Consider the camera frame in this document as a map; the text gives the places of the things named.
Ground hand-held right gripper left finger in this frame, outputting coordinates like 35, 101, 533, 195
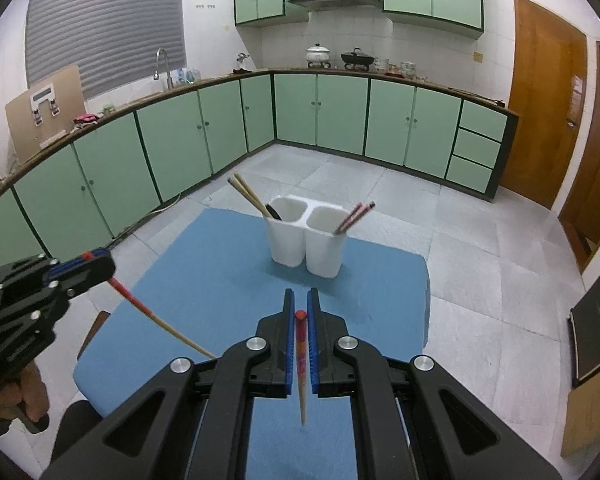
40, 288, 296, 480

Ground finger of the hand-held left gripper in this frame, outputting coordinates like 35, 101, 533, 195
0, 249, 110, 294
0, 255, 116, 361

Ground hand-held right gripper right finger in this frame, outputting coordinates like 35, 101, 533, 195
307, 287, 564, 480

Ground white two-compartment utensil holder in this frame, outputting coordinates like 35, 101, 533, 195
264, 194, 348, 279

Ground plain bamboo chopstick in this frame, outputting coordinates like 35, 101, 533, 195
233, 172, 277, 217
227, 176, 273, 220

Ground person's left hand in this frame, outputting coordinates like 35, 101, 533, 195
22, 365, 50, 421

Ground blue tablecloth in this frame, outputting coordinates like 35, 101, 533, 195
72, 208, 431, 480

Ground brown cardboard board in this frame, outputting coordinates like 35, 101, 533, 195
5, 64, 87, 163

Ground metal sink faucet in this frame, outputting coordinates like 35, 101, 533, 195
153, 48, 173, 91

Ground green lower kitchen cabinets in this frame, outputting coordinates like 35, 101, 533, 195
0, 70, 521, 286

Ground grey window blind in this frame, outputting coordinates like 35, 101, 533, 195
25, 0, 188, 101

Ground cardboard box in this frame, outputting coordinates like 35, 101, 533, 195
560, 365, 600, 458

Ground black glass cabinet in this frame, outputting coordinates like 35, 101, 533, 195
570, 287, 600, 388

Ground white lidded pot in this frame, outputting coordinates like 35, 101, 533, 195
305, 45, 331, 68

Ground black wok with lid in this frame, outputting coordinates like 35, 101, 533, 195
341, 48, 376, 70

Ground wooden door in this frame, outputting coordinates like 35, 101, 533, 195
560, 40, 600, 273
500, 0, 588, 211

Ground white bracket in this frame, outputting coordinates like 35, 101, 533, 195
31, 87, 60, 126

